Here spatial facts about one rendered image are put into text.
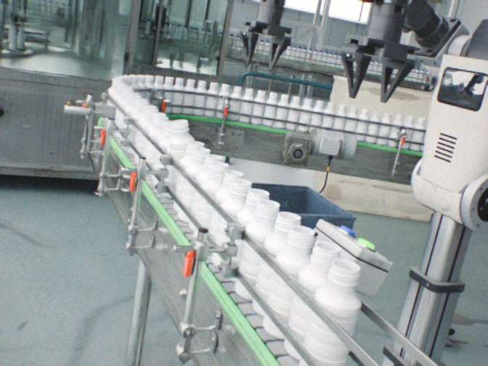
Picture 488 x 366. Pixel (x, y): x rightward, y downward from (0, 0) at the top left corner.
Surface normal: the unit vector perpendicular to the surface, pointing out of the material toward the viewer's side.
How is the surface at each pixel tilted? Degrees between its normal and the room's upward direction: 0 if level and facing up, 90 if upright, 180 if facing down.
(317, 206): 90
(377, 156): 90
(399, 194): 90
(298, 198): 90
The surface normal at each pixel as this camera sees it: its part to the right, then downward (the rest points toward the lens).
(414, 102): 0.07, 0.26
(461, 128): -0.91, -0.06
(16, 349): 0.18, -0.95
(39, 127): 0.38, 0.29
